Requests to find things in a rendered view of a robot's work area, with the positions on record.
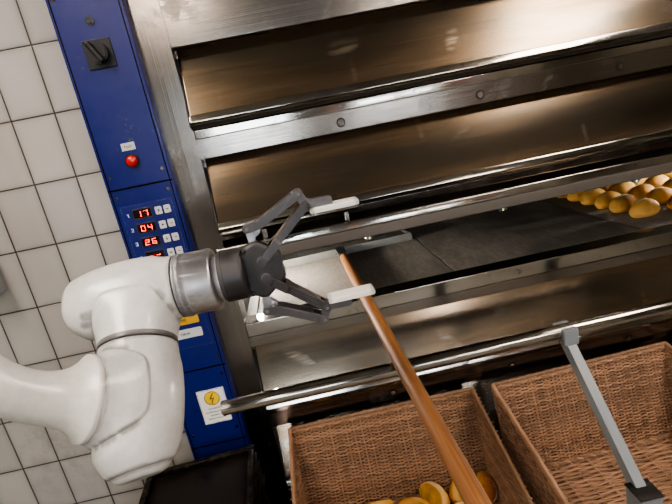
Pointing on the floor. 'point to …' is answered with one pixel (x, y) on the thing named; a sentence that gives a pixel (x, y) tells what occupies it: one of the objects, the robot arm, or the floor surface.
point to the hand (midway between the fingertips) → (358, 247)
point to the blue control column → (125, 92)
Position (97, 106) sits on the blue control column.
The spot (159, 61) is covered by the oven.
